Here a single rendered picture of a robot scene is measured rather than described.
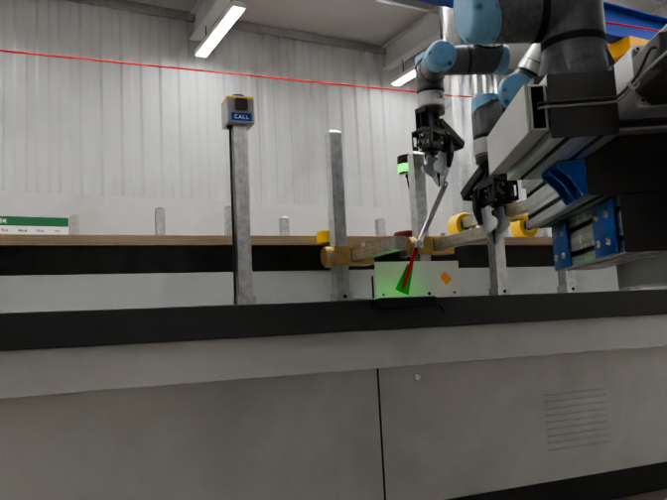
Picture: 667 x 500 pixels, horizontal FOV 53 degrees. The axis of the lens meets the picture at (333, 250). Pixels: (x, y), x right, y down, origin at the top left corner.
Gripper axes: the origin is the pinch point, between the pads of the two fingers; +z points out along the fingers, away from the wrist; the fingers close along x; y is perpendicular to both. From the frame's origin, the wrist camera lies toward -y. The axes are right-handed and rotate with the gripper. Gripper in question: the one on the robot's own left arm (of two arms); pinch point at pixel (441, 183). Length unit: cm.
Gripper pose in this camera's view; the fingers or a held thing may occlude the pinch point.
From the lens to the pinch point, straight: 185.4
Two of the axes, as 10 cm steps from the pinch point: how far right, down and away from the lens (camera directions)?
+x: 6.8, -1.2, -7.3
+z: 0.5, 9.9, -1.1
